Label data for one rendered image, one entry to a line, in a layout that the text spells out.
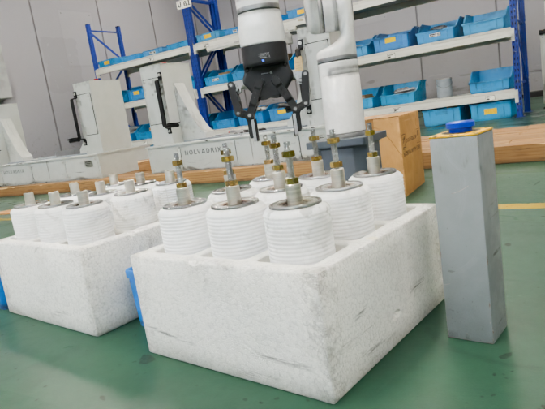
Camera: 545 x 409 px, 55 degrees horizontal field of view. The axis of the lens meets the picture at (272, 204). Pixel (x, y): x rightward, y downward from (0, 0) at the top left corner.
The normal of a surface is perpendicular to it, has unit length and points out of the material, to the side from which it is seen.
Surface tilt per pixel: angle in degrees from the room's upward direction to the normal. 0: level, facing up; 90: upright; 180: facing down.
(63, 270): 90
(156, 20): 90
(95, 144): 90
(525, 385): 0
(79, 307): 90
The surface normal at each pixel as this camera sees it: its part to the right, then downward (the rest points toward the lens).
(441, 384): -0.14, -0.97
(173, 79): 0.84, -0.03
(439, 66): -0.52, 0.22
